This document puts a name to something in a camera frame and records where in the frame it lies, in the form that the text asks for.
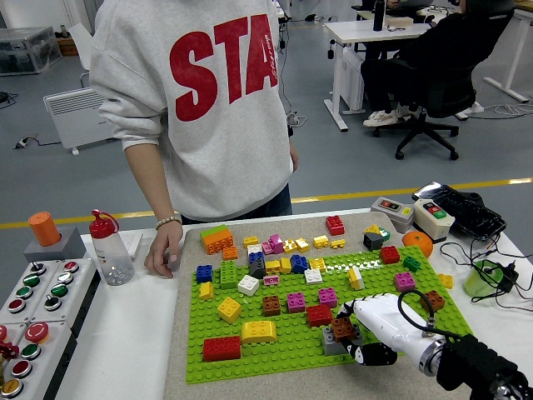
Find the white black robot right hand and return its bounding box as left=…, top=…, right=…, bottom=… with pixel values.
left=336, top=293, right=438, bottom=370

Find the person's right hand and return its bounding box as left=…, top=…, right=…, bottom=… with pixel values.
left=143, top=222, right=185, bottom=279

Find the brown square toy brick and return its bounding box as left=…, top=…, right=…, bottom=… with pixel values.
left=261, top=294, right=282, bottom=317
left=420, top=290, right=446, bottom=313
left=331, top=317, right=360, bottom=343

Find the dark grey long toy brick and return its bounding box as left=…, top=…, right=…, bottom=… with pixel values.
left=323, top=342, right=353, bottom=358

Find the light grey long toy brick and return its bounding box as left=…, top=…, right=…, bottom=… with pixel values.
left=322, top=326, right=346, bottom=346

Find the red sloped toy brick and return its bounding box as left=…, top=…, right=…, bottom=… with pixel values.
left=306, top=304, right=336, bottom=328

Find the magenta square toy brick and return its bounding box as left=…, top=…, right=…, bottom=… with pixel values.
left=317, top=287, right=338, bottom=309
left=393, top=272, right=417, bottom=293
left=286, top=292, right=307, bottom=314

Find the large orange toy brick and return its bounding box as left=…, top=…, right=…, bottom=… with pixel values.
left=202, top=231, right=236, bottom=256

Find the yellow and white toy brick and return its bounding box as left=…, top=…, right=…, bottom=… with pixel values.
left=347, top=266, right=366, bottom=291

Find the tall green toy brick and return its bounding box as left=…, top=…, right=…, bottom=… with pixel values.
left=219, top=260, right=238, bottom=290

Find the large yellow square toy brick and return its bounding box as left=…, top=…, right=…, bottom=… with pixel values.
left=216, top=296, right=242, bottom=324

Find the green studded baseplate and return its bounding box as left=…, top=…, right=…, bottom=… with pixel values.
left=184, top=245, right=477, bottom=385

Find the red long toy brick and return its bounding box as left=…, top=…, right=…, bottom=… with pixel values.
left=202, top=336, right=242, bottom=363

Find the yellow curved toy brick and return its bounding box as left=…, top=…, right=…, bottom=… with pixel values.
left=240, top=320, right=277, bottom=345

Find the lime green flat brick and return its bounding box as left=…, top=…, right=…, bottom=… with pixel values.
left=199, top=224, right=230, bottom=239

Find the clear bottle with red cap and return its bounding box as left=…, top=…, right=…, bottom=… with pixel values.
left=89, top=209, right=136, bottom=287

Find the person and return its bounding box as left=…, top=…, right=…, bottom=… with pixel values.
left=89, top=0, right=299, bottom=279
left=360, top=0, right=517, bottom=128

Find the orange fruit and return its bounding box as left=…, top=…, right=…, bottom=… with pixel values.
left=401, top=231, right=434, bottom=258

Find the grey block base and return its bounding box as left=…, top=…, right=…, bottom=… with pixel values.
left=23, top=227, right=87, bottom=263

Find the green translucent cup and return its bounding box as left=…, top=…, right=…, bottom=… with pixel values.
left=462, top=260, right=507, bottom=298

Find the white case under desk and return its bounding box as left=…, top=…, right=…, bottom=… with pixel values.
left=335, top=44, right=367, bottom=113

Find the grey four-button control box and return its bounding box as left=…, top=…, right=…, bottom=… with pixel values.
left=0, top=260, right=63, bottom=324
left=28, top=257, right=102, bottom=338

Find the orange cylinder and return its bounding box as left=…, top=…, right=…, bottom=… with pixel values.
left=27, top=211, right=62, bottom=247

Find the black plug adapter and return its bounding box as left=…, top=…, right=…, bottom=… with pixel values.
left=497, top=260, right=520, bottom=293

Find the black office chair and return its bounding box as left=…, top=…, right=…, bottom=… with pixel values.
left=372, top=7, right=520, bottom=162

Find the black electronic device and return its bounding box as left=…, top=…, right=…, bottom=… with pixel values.
left=411, top=181, right=507, bottom=243

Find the white desk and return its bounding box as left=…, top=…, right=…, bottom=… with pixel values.
left=323, top=17, right=436, bottom=133

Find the control box with emergency stop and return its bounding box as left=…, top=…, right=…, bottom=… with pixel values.
left=0, top=320, right=80, bottom=400

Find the white electric panel heater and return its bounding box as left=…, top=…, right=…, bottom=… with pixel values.
left=42, top=86, right=120, bottom=156

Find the black bottle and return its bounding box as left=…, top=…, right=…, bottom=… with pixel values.
left=372, top=0, right=386, bottom=33

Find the floor power socket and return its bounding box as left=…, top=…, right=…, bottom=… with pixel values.
left=12, top=133, right=39, bottom=150

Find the white plastic chair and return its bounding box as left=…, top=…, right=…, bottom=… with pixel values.
left=67, top=22, right=96, bottom=88

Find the brown cardboard box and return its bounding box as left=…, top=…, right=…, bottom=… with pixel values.
left=57, top=36, right=78, bottom=57

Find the clear plastic crate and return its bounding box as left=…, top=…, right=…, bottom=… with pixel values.
left=0, top=27, right=63, bottom=77

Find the beaded bracelet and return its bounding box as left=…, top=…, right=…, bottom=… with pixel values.
left=155, top=213, right=184, bottom=232

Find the beige two-button switch box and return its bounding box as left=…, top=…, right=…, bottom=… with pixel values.
left=411, top=198, right=456, bottom=244

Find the grey two-button switch box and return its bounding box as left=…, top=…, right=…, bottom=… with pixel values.
left=370, top=195, right=416, bottom=233

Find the thin black cable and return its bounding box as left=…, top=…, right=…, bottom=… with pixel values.
left=439, top=240, right=533, bottom=312

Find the red valve handle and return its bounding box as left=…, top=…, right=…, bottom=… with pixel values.
left=0, top=341, right=21, bottom=362

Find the white desk frame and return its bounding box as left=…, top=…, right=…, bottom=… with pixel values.
left=482, top=7, right=533, bottom=103

